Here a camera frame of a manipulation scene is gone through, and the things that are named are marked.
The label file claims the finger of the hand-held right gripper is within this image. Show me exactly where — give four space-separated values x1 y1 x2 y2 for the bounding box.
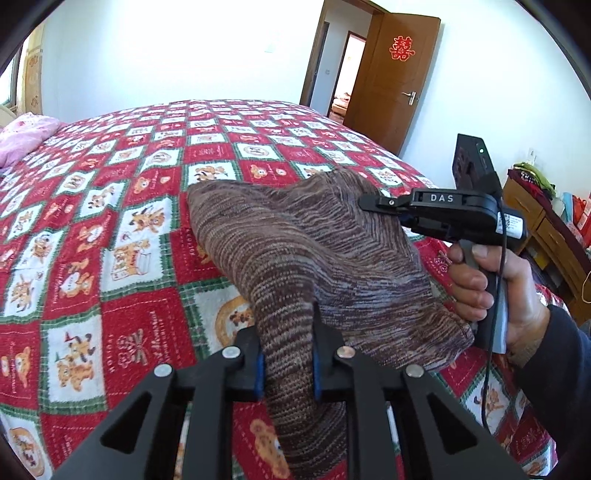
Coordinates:
358 191 414 217

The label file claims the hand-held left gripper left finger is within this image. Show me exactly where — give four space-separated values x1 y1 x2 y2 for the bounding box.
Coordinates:
53 329 266 480

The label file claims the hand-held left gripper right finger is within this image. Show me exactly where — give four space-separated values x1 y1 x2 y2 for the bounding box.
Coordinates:
310 301 529 480

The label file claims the brown striped knit sweater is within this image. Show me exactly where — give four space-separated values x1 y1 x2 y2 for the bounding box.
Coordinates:
187 168 476 480

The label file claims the person's right forearm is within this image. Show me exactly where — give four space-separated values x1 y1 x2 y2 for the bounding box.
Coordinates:
519 305 591 462

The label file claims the person's right hand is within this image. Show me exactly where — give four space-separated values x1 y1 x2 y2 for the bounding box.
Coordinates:
448 242 552 370

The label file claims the dark red cloth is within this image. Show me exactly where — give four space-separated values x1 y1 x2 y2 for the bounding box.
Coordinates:
508 168 552 200

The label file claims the green cloth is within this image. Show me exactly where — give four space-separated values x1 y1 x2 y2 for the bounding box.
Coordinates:
513 161 556 195

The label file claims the wooden cabinet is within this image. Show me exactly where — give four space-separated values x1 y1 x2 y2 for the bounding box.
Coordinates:
501 178 591 315

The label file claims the brown wooden door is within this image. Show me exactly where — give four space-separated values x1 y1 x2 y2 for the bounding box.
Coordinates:
344 0 441 158

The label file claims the red bag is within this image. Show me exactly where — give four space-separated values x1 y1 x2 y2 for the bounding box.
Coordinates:
566 194 591 241

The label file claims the red paper door decoration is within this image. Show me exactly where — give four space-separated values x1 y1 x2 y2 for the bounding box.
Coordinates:
389 34 415 62

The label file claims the red bear print blanket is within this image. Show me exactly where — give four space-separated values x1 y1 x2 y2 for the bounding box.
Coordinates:
0 99 561 480

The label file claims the pink pillow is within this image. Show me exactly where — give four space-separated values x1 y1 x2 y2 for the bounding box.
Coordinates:
0 113 62 168

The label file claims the patterned cream curtain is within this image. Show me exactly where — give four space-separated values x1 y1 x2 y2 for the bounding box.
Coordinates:
21 23 44 116

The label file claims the window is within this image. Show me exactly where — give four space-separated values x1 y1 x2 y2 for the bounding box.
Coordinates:
0 46 24 109

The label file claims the brown door frame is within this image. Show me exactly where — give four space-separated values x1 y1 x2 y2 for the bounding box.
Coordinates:
299 0 384 121

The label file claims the black cable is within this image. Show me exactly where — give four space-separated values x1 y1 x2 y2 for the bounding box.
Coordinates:
480 203 509 432

